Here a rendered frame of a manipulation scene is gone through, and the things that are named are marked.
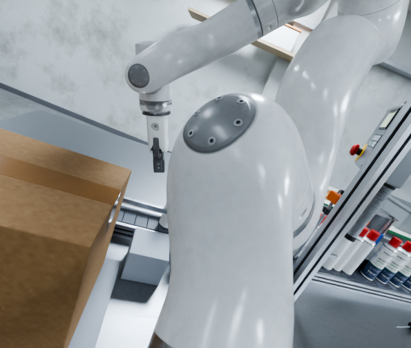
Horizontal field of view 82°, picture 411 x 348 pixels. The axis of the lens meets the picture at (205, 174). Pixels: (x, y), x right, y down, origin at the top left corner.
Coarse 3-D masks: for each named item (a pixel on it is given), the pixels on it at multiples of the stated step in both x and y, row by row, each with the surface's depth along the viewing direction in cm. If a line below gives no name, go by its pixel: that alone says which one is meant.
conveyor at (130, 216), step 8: (120, 208) 76; (128, 208) 78; (120, 216) 73; (128, 216) 74; (136, 216) 76; (144, 216) 77; (152, 216) 79; (160, 216) 81; (136, 224) 72; (144, 224) 73; (152, 224) 75; (168, 232) 75; (328, 272) 90; (336, 272) 92; (360, 280) 94; (368, 280) 96; (376, 280) 99; (392, 288) 98; (400, 288) 101
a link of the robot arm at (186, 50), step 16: (240, 0) 49; (224, 16) 49; (240, 16) 49; (256, 16) 48; (176, 32) 48; (192, 32) 49; (208, 32) 50; (224, 32) 50; (240, 32) 50; (256, 32) 51; (160, 48) 47; (176, 48) 47; (192, 48) 49; (208, 48) 51; (224, 48) 52; (240, 48) 54; (128, 64) 49; (144, 64) 48; (160, 64) 47; (176, 64) 48; (192, 64) 49; (208, 64) 53; (128, 80) 49; (144, 80) 49; (160, 80) 49
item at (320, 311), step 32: (32, 128) 112; (64, 128) 126; (96, 128) 144; (128, 160) 122; (128, 192) 96; (160, 192) 105; (128, 288) 58; (160, 288) 61; (320, 288) 88; (128, 320) 51; (320, 320) 73; (352, 320) 79; (384, 320) 85
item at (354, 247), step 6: (366, 228) 88; (360, 234) 87; (360, 240) 87; (354, 246) 88; (348, 252) 89; (354, 252) 89; (342, 258) 91; (348, 258) 90; (336, 264) 92; (342, 264) 91; (336, 270) 92
